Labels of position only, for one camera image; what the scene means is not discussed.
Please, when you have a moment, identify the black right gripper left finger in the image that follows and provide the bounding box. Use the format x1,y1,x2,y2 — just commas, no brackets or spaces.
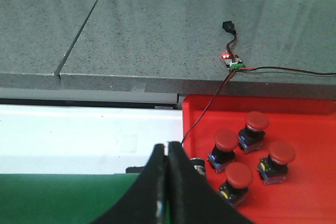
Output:
93,144,167,223

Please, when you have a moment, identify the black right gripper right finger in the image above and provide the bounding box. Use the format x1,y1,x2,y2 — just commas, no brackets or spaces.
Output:
166,142,252,223

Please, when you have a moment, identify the red push button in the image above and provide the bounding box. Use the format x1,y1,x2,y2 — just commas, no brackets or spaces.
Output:
207,129,238,174
257,141,296,185
238,111,269,154
218,162,254,208

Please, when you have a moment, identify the green conveyor belt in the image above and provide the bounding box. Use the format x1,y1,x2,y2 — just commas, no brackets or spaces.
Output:
0,157,208,224

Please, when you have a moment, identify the red plastic tray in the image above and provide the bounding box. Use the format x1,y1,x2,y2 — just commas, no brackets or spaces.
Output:
182,95,335,223

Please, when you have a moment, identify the small sensor circuit board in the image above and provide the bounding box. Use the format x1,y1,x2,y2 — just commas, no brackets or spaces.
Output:
220,20,245,71

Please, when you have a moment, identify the grey stone counter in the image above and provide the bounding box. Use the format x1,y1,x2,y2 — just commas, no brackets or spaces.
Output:
1,0,335,104

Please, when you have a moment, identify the red black sensor wire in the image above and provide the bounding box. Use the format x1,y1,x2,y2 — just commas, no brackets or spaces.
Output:
181,66,336,145

